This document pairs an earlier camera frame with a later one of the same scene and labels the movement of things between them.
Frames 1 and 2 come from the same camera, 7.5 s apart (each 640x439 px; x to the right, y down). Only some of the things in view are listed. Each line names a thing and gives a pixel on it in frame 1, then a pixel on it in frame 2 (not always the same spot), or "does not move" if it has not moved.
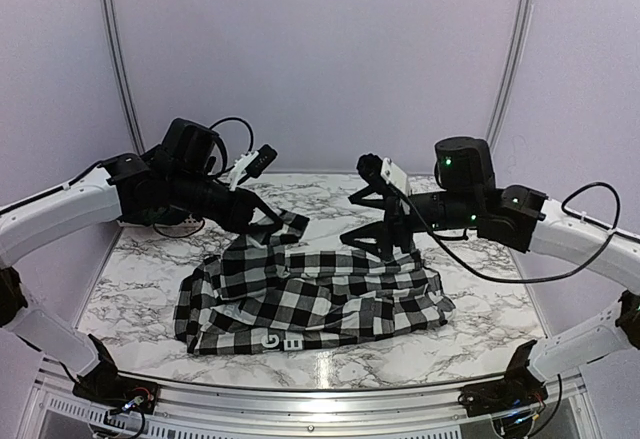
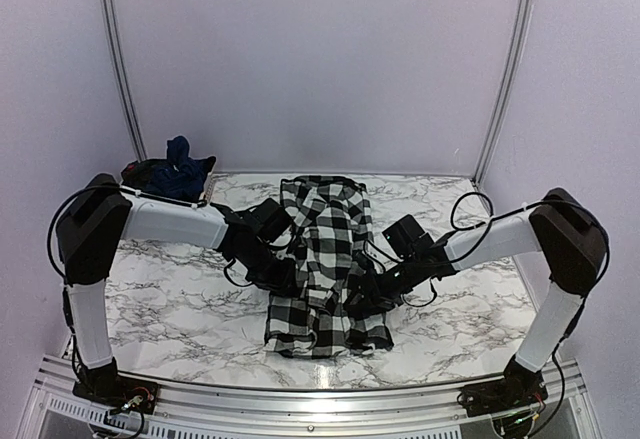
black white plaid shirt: (255, 297) -> (333, 228)
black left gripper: (239, 214) -> (281, 281)
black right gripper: (385, 251) -> (369, 285)
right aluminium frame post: (519, 38) does not move
